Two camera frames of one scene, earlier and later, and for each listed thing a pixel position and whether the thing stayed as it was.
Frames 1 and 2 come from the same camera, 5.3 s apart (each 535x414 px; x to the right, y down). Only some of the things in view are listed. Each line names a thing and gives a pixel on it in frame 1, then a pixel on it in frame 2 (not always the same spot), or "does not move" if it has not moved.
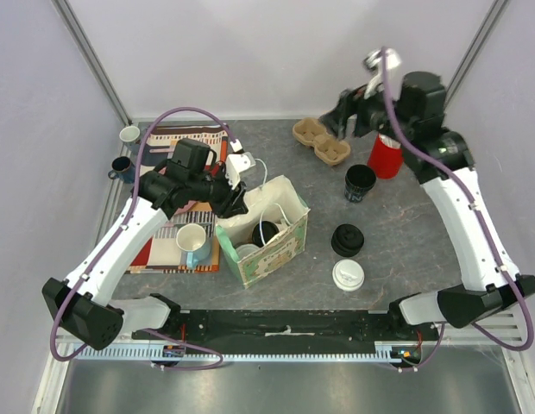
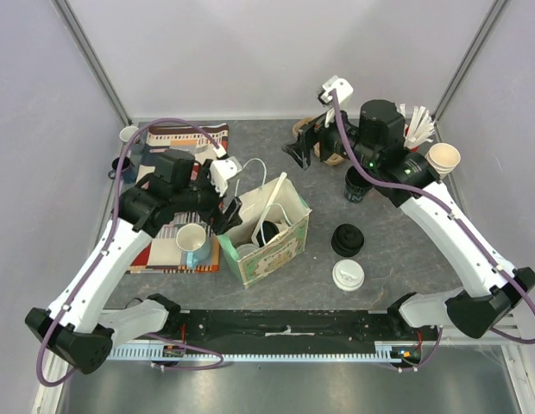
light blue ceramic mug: x=192 y=239 does not move
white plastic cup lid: x=245 y=250 does not move
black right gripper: x=351 y=113 to x=311 y=138
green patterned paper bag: x=271 y=233 does not move
